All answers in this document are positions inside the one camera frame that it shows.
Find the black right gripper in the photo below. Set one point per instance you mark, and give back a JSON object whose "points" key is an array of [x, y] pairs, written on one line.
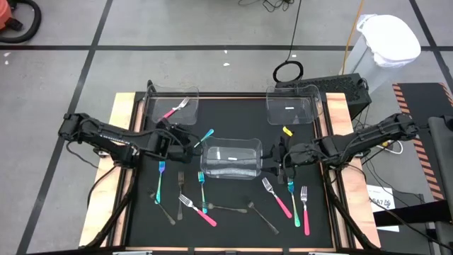
{"points": [[290, 157]]}

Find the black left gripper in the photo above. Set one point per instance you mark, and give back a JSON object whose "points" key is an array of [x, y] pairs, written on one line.
{"points": [[177, 152]]}

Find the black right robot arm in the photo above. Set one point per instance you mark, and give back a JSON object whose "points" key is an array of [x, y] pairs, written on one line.
{"points": [[371, 138]]}

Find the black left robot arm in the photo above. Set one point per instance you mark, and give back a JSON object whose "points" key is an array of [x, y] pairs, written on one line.
{"points": [[106, 136]]}

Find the clear plastic bin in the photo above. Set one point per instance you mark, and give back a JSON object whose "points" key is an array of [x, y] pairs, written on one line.
{"points": [[176, 122], [289, 108], [231, 158]]}

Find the yellow tape tag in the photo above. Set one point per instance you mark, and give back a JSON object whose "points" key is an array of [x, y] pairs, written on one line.
{"points": [[287, 131]]}

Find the black table mat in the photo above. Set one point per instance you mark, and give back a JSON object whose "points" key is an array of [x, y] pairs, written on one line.
{"points": [[230, 230]]}

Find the black computer tower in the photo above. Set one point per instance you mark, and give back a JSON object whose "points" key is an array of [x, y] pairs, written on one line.
{"points": [[343, 88]]}

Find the white paper sheet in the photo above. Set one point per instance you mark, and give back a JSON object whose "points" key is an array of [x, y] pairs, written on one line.
{"points": [[380, 193]]}

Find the yellow power plug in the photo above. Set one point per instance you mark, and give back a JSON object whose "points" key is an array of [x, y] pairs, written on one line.
{"points": [[384, 144]]}

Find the black mat red striped edge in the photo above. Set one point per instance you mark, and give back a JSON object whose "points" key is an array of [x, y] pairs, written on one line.
{"points": [[421, 102]]}

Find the trash can with white bag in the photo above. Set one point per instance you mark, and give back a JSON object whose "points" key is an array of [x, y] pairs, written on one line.
{"points": [[389, 39]]}

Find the orange vacuum cleaner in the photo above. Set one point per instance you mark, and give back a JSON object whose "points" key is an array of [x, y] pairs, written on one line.
{"points": [[4, 16]]}

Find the black corner post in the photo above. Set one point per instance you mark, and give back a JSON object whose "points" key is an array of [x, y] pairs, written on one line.
{"points": [[150, 86]]}

